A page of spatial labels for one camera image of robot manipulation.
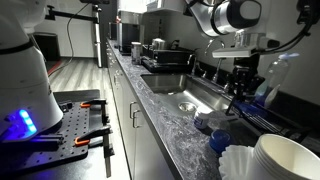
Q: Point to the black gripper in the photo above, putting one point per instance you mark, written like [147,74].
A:
[246,79]

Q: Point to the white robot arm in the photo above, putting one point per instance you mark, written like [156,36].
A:
[27,104]

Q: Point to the stainless steel sink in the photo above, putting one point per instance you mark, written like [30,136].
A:
[175,89]

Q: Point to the silver sink drain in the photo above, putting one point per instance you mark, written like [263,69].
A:
[187,107]

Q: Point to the large black dish rack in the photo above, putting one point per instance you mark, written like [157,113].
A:
[167,61]

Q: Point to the small white pill bottle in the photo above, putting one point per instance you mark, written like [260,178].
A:
[201,117]

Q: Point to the white coffee filter stack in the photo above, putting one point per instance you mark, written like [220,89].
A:
[235,161]

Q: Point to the white paper cup stack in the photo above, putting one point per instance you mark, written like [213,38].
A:
[278,158]

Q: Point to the silver kettle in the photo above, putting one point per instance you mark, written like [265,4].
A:
[158,44]

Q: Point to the orange black clamp far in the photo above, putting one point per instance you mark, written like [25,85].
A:
[102,103]

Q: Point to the orange black clamp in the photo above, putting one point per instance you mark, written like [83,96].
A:
[102,103]
[108,150]

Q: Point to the orange black clamp near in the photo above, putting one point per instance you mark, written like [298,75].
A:
[108,150]

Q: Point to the black coffee machine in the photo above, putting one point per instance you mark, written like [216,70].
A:
[128,30]

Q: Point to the black robot cart table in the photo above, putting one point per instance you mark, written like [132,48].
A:
[92,167]

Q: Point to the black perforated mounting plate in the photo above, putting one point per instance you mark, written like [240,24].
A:
[25,148]

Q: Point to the black trash bin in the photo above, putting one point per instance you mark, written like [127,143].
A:
[49,46]

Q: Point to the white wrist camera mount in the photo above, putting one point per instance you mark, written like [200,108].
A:
[239,52]

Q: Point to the silver cabinet handle lower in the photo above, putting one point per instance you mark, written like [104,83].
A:
[135,119]

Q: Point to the silver cabinet handle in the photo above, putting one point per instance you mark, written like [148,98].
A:
[135,119]
[132,108]

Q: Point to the silver cabinet handle upper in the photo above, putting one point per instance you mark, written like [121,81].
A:
[132,108]

